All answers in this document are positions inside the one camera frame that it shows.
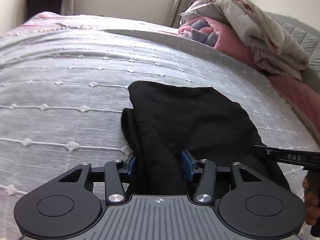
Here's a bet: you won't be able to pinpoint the right hand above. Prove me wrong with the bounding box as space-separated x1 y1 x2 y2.
303 177 320 226

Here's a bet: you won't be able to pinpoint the pink pillow under blankets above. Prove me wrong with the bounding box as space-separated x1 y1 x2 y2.
208 18 263 72

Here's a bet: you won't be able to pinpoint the grey checked bedspread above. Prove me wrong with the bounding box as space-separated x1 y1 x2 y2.
1 12 319 239

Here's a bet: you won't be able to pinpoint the grey quilted headboard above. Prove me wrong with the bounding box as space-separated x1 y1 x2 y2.
267 12 320 93

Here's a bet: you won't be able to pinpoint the black pants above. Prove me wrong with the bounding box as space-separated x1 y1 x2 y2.
121 81 289 196

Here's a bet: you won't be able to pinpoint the grey pink knotted cushion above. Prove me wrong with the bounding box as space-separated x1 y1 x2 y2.
178 18 219 47

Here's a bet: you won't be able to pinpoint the striped folded blanket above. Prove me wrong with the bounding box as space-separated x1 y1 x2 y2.
249 47 303 81

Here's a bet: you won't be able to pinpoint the folded grey blanket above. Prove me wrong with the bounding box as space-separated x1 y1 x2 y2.
180 0 309 72

